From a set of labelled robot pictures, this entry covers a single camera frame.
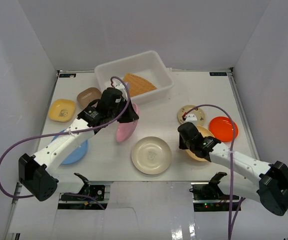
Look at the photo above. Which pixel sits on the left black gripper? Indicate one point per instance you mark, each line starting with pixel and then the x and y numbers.
pixel 130 115

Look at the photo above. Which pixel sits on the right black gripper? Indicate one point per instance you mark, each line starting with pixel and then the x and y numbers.
pixel 181 145

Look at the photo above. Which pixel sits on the pink round plate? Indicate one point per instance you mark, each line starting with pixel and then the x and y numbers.
pixel 125 131

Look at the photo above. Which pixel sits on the tan round plate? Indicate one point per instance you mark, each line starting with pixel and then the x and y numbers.
pixel 205 132

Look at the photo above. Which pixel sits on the woven bamboo fan tray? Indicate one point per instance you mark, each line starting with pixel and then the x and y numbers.
pixel 138 85

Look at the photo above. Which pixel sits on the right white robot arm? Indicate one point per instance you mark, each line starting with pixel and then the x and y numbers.
pixel 264 182

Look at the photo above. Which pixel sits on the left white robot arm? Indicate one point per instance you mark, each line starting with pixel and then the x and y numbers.
pixel 36 171

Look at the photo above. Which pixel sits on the white plastic bin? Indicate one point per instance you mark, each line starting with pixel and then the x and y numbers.
pixel 147 65

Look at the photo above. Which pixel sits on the small floral cream plate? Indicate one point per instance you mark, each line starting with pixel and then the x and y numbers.
pixel 199 113

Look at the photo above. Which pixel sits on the orange round plate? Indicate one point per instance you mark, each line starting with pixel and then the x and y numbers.
pixel 223 129

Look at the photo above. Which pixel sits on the cream round plate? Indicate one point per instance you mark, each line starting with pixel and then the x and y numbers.
pixel 151 155

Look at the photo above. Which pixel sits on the brown square plate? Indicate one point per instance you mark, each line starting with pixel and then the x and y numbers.
pixel 87 96

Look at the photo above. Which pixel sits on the blue round plate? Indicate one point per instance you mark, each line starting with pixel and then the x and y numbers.
pixel 77 154

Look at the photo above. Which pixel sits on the yellow square plate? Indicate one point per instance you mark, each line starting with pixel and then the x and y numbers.
pixel 62 110

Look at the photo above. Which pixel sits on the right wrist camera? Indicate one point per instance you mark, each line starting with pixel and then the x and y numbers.
pixel 191 118

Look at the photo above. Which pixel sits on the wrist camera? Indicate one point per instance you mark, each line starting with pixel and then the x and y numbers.
pixel 191 118
pixel 121 86

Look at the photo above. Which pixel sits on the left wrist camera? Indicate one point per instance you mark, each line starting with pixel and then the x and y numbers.
pixel 121 86

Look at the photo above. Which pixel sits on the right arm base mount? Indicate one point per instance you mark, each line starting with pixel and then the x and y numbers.
pixel 207 196

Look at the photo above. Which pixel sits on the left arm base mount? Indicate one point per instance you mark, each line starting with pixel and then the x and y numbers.
pixel 89 197

